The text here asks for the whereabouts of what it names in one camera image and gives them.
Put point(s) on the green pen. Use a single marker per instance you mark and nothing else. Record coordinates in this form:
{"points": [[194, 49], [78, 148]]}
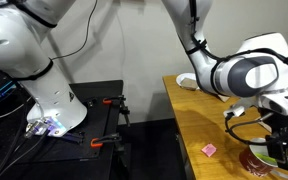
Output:
{"points": [[267, 157]]}

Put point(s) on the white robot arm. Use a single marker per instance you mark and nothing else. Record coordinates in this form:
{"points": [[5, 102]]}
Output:
{"points": [[50, 100]]}

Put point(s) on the red mug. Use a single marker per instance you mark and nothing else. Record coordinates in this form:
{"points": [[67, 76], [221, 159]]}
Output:
{"points": [[250, 163]]}

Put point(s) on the pink sticky note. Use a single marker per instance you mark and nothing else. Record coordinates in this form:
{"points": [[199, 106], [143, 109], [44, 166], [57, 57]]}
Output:
{"points": [[209, 150]]}

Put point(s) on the brown paper napkin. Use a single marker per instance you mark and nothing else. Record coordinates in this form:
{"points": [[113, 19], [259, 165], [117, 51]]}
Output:
{"points": [[223, 98], [189, 84]]}

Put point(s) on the orange black clamp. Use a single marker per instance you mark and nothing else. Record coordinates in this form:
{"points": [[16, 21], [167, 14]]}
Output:
{"points": [[104, 140], [117, 101]]}

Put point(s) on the black mounting board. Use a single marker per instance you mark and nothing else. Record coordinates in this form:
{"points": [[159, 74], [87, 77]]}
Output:
{"points": [[84, 150]]}

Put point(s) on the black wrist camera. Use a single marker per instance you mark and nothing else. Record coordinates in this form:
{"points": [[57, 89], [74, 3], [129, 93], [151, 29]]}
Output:
{"points": [[274, 146]]}

